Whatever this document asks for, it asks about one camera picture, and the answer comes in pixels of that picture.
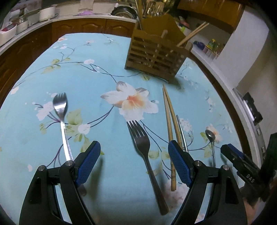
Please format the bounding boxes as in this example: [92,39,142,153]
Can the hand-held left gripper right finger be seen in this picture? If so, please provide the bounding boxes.
[168,140,247,225]

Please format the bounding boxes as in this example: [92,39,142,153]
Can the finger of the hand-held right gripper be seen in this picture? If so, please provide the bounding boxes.
[220,144,269,202]

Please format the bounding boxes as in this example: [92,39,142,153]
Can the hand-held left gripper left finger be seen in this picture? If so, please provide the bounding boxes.
[19,141,101,225]

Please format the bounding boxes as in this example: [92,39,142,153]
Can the small metal spoon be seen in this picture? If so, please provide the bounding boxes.
[205,129,217,168]

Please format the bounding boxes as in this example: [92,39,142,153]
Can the dark steel fork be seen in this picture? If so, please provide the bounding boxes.
[126,120,169,216]

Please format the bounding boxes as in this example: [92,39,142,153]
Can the wooden chopstick with carved handle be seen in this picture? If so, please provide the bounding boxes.
[162,84,177,192]

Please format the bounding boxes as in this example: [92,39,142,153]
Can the wooden slatted utensil holder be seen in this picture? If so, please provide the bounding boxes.
[124,15,193,84]

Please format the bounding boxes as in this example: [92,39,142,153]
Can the gas stove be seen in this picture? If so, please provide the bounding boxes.
[233,88,267,165]

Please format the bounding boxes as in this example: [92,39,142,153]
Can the silver fork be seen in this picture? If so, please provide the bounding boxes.
[52,93,87,196]

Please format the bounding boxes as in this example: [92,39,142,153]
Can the blue floral tablecloth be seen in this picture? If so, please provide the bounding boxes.
[0,32,245,225]

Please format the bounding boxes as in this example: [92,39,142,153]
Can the row of seasoning jars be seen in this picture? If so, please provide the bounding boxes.
[203,47,219,59]

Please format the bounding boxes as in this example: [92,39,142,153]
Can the yellow oil bottle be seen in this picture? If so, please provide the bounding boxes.
[206,39,219,51]

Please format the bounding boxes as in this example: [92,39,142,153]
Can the stacked pink plastic containers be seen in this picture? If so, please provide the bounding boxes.
[178,17,189,33]

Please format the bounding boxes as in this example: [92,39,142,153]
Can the wooden upper cabinets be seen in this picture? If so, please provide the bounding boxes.
[177,0,245,34]

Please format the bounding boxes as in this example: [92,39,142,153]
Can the small glass lidded pot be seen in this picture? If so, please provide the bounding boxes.
[16,17,30,33]

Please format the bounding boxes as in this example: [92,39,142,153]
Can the white rice cooker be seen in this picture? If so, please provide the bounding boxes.
[0,21,18,42]

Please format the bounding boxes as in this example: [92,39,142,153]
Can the white round cooking pot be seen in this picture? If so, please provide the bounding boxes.
[39,6,57,22]

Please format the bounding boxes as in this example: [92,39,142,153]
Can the black wok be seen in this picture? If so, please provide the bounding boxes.
[111,6,138,19]

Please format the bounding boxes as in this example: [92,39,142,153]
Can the countertop cutlery caddy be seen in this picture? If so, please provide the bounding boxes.
[143,0,172,18]

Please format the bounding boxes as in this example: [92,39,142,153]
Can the hanging beige dish towel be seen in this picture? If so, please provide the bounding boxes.
[77,0,96,11]

